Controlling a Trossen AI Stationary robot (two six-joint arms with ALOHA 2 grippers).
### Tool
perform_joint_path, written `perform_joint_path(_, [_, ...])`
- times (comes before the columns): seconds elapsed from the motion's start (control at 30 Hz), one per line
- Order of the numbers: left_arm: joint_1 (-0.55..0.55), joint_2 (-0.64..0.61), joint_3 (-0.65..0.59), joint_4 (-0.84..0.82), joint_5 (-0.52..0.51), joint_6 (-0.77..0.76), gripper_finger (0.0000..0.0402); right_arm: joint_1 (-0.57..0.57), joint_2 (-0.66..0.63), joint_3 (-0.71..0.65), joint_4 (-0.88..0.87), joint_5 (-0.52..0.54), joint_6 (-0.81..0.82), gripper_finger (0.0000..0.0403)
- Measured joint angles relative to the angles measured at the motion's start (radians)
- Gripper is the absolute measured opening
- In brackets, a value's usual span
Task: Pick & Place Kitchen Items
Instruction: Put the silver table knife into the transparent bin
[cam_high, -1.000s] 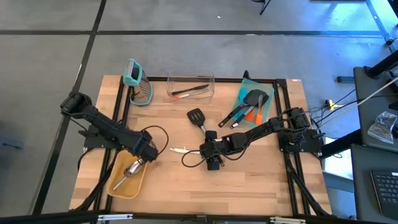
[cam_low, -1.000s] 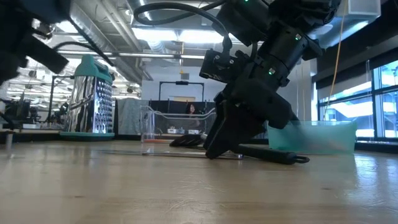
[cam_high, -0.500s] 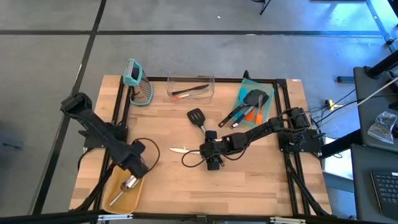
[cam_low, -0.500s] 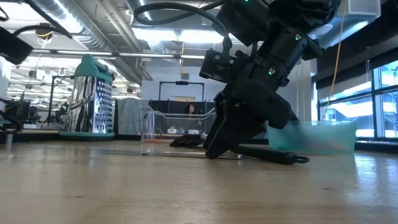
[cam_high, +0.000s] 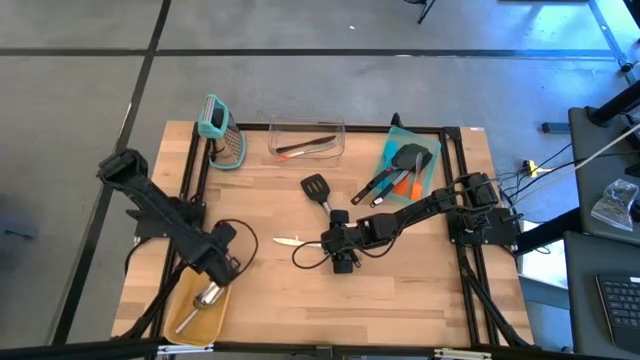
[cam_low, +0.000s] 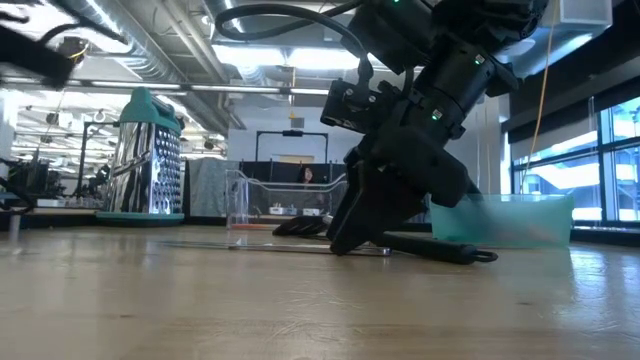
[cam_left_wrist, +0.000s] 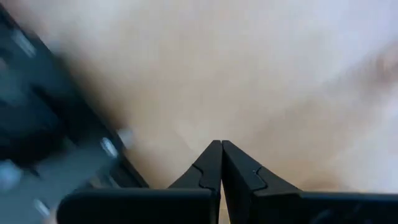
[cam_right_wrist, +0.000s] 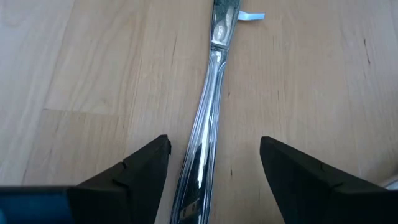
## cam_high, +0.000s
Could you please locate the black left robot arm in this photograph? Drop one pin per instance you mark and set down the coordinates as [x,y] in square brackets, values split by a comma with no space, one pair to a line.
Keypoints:
[160,210]

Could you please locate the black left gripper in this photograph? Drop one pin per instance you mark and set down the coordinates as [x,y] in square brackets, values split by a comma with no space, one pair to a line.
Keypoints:
[220,265]

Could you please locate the yellow-orange plastic bin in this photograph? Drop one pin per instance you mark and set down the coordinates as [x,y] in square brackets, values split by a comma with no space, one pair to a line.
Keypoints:
[210,325]

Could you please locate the black rig crossbar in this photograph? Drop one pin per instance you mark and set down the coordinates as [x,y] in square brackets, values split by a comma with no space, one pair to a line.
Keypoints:
[75,350]

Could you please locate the silver metal scoop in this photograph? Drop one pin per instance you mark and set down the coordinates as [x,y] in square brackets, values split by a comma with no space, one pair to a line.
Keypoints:
[205,299]

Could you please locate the black stand leg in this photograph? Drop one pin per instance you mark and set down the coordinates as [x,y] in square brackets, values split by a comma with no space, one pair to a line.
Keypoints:
[424,11]

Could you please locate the black computer keyboard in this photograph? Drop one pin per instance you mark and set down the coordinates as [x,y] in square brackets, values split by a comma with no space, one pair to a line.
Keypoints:
[622,310]

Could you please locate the grey-blue floor bar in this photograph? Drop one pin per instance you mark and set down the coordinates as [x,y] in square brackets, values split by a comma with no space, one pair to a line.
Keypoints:
[555,128]

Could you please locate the yellow power plug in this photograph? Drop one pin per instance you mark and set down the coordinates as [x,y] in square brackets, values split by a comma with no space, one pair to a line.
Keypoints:
[530,167]

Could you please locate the clear plastic bag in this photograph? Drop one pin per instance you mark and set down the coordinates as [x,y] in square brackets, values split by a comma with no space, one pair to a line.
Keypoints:
[617,200]

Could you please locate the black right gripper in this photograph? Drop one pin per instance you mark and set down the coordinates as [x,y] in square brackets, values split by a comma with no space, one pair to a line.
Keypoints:
[355,237]

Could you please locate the slotted black turner steel neck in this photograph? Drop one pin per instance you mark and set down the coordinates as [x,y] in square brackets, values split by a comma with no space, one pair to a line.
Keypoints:
[315,187]

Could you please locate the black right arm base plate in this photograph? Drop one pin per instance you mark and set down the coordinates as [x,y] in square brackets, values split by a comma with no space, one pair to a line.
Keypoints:
[500,239]

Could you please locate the metal table leg with caster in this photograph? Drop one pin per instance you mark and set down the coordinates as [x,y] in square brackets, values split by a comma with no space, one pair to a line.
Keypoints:
[607,35]

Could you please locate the clear plastic bin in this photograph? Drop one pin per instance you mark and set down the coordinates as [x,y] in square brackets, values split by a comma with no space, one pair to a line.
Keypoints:
[280,131]

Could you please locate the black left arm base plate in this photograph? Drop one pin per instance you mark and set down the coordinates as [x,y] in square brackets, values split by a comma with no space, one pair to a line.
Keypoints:
[147,231]

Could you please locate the black desk beam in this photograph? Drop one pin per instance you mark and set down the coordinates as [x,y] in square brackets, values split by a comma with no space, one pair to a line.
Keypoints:
[550,230]

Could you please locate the teal translucent plastic bin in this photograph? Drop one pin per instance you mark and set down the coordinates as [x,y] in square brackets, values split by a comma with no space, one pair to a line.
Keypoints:
[430,137]

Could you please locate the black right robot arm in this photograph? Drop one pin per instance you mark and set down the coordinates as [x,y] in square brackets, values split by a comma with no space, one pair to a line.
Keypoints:
[420,207]

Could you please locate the black desk leg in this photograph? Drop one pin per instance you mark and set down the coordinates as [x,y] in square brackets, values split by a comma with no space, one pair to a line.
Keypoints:
[615,105]

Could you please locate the narrow teal silicone spatula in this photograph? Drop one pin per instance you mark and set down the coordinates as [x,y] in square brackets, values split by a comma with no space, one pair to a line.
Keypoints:
[390,150]

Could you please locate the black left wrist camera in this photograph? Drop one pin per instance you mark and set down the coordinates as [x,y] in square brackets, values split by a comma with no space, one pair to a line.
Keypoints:
[223,234]

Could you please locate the dark grey desk with keyboard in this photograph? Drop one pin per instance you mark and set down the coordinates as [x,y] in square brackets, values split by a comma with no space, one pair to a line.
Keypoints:
[580,300]

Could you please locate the black knife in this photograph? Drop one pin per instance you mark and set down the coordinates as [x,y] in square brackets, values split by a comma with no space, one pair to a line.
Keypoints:
[307,144]

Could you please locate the long orange silicone spatula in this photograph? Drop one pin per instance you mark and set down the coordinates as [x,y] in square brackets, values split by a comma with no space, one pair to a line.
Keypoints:
[401,187]

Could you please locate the silver butter knife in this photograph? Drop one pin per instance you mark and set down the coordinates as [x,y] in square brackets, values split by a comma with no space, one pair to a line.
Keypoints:
[287,241]

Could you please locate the black camera mount knob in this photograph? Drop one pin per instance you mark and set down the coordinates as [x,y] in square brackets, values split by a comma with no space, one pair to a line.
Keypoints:
[395,119]

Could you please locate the silver bracket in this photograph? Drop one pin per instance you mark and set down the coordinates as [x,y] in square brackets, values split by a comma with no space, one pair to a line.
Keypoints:
[185,348]
[462,354]

